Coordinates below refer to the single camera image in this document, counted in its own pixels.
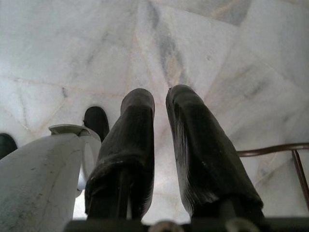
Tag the brown metal chair frame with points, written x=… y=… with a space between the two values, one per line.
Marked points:
x=297 y=164

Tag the black robot left foot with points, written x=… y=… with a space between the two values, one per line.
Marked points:
x=6 y=145

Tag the black robot foot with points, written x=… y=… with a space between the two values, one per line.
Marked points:
x=6 y=145
x=96 y=122

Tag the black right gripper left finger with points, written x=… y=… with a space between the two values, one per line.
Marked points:
x=125 y=149

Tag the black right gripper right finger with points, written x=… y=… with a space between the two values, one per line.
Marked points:
x=200 y=154

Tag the black robot right foot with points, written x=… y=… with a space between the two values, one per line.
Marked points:
x=96 y=122

